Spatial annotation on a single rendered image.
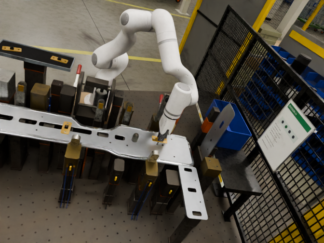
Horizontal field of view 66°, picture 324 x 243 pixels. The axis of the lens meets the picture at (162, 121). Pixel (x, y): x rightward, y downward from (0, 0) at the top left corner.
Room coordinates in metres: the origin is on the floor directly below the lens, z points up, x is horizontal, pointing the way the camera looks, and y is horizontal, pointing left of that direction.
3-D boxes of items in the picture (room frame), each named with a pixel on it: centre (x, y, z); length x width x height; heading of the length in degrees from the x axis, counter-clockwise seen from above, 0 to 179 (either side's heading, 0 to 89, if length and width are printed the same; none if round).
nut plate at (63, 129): (0.84, 0.41, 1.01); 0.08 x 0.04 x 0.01; 19
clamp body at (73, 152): (0.69, 0.29, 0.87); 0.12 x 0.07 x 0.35; 20
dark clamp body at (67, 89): (1.03, 0.52, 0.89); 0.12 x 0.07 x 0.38; 20
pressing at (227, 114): (1.08, -0.28, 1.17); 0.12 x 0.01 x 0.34; 20
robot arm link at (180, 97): (1.00, -0.03, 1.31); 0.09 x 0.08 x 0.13; 141
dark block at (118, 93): (1.12, 0.27, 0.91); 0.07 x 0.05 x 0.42; 20
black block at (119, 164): (0.76, 0.10, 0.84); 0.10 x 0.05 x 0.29; 20
